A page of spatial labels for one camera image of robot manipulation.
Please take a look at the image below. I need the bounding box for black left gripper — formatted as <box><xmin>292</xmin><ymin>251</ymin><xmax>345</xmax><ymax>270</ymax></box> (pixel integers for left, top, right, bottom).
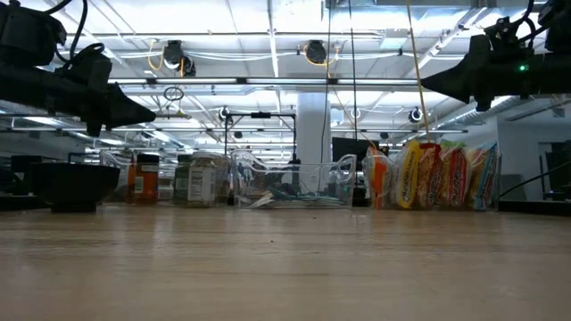
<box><xmin>66</xmin><ymin>79</ymin><xmax>157</xmax><ymax>137</ymax></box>

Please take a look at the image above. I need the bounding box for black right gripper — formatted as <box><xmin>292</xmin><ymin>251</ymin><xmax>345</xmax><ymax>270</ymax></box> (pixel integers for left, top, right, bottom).
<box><xmin>420</xmin><ymin>33</ymin><xmax>537</xmax><ymax>112</ymax></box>

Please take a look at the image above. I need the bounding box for black lid spice jar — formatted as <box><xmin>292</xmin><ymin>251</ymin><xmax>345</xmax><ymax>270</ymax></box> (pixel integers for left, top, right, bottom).
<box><xmin>128</xmin><ymin>153</ymin><xmax>161</xmax><ymax>205</ymax></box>

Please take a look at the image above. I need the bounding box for green lid glass jar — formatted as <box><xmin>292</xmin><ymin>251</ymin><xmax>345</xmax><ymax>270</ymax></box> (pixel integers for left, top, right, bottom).
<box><xmin>172</xmin><ymin>153</ymin><xmax>193</xmax><ymax>206</ymax></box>

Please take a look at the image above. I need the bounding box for lime chili shrimp ramen packet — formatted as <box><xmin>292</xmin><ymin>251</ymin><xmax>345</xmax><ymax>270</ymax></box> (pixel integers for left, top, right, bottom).
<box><xmin>439</xmin><ymin>140</ymin><xmax>469</xmax><ymax>209</ymax></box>

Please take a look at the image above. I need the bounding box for red ramen noodle packet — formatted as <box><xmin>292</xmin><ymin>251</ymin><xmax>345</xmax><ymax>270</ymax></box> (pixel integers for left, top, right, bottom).
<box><xmin>417</xmin><ymin>142</ymin><xmax>443</xmax><ymax>210</ymax></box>

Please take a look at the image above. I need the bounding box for blue ramen noodle packet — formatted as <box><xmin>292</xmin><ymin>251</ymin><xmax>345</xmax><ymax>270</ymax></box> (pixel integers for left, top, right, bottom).
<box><xmin>466</xmin><ymin>141</ymin><xmax>501</xmax><ymax>210</ymax></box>

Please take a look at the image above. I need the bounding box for yellow ramen noodle packet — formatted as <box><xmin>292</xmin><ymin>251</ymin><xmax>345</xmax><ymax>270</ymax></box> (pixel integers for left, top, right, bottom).
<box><xmin>394</xmin><ymin>138</ymin><xmax>423</xmax><ymax>210</ymax></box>

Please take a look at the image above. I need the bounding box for teal plastic spoon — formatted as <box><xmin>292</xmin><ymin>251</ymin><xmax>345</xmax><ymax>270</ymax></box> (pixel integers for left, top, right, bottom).
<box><xmin>266</xmin><ymin>182</ymin><xmax>304</xmax><ymax>201</ymax></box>

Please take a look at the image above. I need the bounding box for clear plastic bin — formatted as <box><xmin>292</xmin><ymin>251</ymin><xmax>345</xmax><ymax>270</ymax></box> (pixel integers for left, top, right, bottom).
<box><xmin>95</xmin><ymin>150</ymin><xmax>233</xmax><ymax>207</ymax></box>
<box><xmin>361</xmin><ymin>140</ymin><xmax>503</xmax><ymax>211</ymax></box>
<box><xmin>229</xmin><ymin>149</ymin><xmax>358</xmax><ymax>210</ymax></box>

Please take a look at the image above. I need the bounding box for red bowl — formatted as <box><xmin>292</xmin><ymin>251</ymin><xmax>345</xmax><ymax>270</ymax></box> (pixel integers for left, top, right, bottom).
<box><xmin>29</xmin><ymin>162</ymin><xmax>121</xmax><ymax>214</ymax></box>

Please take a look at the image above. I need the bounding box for black background monitor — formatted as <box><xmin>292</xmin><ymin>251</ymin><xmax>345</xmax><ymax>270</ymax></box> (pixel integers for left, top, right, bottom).
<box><xmin>332</xmin><ymin>136</ymin><xmax>380</xmax><ymax>160</ymax></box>

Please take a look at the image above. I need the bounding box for black office chair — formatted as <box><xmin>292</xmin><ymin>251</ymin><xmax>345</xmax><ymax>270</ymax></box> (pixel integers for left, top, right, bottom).
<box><xmin>538</xmin><ymin>141</ymin><xmax>571</xmax><ymax>202</ymax></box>

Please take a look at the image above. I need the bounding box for yellow cable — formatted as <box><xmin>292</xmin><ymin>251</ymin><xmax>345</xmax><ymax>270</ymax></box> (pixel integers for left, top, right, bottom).
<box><xmin>406</xmin><ymin>0</ymin><xmax>432</xmax><ymax>144</ymax></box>

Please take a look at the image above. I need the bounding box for black ceiling cord reel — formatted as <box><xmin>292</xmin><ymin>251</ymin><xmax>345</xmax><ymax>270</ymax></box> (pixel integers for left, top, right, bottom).
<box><xmin>305</xmin><ymin>38</ymin><xmax>329</xmax><ymax>64</ymax></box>
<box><xmin>162</xmin><ymin>38</ymin><xmax>197</xmax><ymax>77</ymax></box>

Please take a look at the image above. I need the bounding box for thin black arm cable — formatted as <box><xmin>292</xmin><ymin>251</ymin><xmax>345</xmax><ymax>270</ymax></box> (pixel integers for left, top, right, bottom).
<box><xmin>499</xmin><ymin>160</ymin><xmax>571</xmax><ymax>198</ymax></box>

